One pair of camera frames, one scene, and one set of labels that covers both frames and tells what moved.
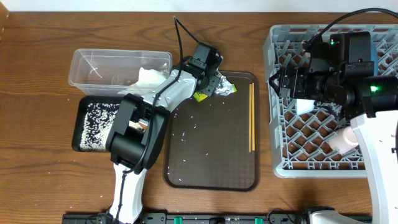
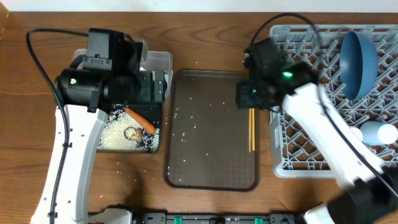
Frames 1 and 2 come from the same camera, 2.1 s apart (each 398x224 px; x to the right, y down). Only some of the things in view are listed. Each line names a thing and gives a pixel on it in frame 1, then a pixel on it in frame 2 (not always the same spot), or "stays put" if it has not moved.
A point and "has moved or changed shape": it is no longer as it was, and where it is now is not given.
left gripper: (211, 86) to (147, 91)
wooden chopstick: (254, 139) stays put
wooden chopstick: (250, 116) stays put
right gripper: (296, 91) to (244, 97)
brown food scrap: (142, 124) has moved or changed shape
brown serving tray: (206, 143) stays put
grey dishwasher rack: (300, 144) stays put
